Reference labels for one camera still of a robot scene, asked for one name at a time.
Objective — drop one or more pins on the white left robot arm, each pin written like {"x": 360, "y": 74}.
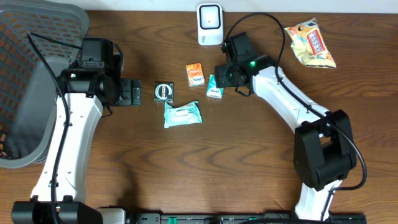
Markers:
{"x": 89, "y": 85}

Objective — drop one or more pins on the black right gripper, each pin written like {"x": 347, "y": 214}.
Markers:
{"x": 220, "y": 79}

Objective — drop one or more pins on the white barcode scanner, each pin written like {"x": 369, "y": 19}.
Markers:
{"x": 210, "y": 24}

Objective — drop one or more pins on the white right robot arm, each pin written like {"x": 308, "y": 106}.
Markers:
{"x": 323, "y": 156}

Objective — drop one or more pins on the teal Kleenex tissue pack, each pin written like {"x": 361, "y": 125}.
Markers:
{"x": 212, "y": 90}

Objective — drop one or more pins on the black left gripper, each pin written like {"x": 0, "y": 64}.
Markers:
{"x": 134, "y": 92}

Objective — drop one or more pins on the orange Kleenex tissue pack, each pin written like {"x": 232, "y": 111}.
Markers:
{"x": 195, "y": 74}

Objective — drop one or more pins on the mint green wipes pack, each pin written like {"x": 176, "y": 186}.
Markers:
{"x": 183, "y": 115}

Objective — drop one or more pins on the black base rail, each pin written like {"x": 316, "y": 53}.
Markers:
{"x": 271, "y": 217}

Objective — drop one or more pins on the cream snack bag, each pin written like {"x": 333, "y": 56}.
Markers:
{"x": 308, "y": 45}

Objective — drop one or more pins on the green Zam-Buk tin box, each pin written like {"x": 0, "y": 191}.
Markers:
{"x": 164, "y": 92}

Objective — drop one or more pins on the grey plastic mesh basket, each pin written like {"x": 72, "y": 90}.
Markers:
{"x": 28, "y": 95}

